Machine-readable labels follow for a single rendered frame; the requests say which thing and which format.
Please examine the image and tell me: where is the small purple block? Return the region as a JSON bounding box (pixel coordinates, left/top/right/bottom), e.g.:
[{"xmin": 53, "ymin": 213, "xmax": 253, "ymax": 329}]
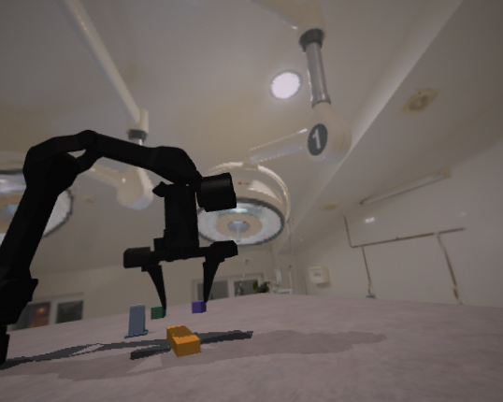
[{"xmin": 192, "ymin": 301, "xmax": 207, "ymax": 313}]

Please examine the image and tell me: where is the orange bar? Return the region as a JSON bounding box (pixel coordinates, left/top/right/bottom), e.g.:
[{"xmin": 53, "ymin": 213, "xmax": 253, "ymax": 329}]
[{"xmin": 166, "ymin": 324, "xmax": 200, "ymax": 357}]

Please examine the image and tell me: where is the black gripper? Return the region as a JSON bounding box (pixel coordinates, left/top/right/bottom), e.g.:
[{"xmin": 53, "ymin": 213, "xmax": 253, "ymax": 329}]
[{"xmin": 123, "ymin": 212, "xmax": 238, "ymax": 309}]

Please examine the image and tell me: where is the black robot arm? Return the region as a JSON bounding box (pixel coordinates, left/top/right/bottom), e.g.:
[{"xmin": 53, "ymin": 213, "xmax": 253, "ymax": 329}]
[{"xmin": 0, "ymin": 130, "xmax": 237, "ymax": 365}]

